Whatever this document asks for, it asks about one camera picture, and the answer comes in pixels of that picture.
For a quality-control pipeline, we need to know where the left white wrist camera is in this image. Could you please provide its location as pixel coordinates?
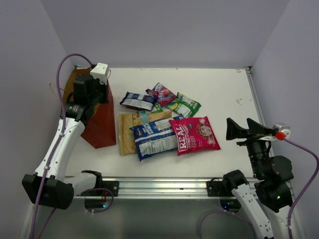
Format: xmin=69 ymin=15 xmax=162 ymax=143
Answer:
xmin=90 ymin=63 xmax=110 ymax=85

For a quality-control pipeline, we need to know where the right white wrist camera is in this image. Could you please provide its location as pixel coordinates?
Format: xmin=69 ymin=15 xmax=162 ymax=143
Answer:
xmin=259 ymin=123 xmax=291 ymax=141

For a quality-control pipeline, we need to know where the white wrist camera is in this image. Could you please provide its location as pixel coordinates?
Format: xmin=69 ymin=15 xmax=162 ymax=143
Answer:
xmin=90 ymin=63 xmax=110 ymax=85
xmin=259 ymin=123 xmax=291 ymax=141

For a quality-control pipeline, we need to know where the red paper bag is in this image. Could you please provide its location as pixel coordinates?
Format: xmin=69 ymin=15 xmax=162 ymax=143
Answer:
xmin=62 ymin=68 xmax=116 ymax=149

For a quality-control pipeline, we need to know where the aluminium mounting rail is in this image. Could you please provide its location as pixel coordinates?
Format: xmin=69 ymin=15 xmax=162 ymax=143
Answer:
xmin=62 ymin=177 xmax=292 ymax=199

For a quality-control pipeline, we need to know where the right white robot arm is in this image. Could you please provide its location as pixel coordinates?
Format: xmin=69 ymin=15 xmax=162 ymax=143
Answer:
xmin=222 ymin=118 xmax=294 ymax=239

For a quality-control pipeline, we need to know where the small dark blue snack bag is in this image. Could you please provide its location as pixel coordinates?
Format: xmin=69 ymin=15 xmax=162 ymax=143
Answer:
xmin=120 ymin=92 xmax=156 ymax=111

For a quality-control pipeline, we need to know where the small green snack packet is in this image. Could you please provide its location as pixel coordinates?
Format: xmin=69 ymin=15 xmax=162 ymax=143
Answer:
xmin=137 ymin=103 xmax=163 ymax=115

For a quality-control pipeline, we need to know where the purple candy bag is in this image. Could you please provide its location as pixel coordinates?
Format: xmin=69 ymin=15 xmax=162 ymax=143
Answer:
xmin=146 ymin=83 xmax=176 ymax=107

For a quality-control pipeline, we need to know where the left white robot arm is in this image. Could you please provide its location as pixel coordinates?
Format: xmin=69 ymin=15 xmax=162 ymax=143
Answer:
xmin=22 ymin=73 xmax=108 ymax=210

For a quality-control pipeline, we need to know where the green snack bag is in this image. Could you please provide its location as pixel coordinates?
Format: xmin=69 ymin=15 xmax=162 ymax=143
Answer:
xmin=165 ymin=92 xmax=201 ymax=118

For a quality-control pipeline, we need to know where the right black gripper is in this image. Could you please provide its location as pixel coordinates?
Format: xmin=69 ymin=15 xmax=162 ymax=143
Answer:
xmin=226 ymin=117 xmax=273 ymax=176

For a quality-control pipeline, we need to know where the tan popcorn chips bag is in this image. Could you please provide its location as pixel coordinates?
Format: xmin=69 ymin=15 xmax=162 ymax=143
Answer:
xmin=119 ymin=111 xmax=172 ymax=155

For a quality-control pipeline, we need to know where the blue Doritos chips bag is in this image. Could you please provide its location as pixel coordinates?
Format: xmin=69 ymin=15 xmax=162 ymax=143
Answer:
xmin=130 ymin=115 xmax=184 ymax=161

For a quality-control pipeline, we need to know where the pink Real chips bag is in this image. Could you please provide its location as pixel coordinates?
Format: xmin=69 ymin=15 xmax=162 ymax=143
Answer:
xmin=169 ymin=116 xmax=221 ymax=156

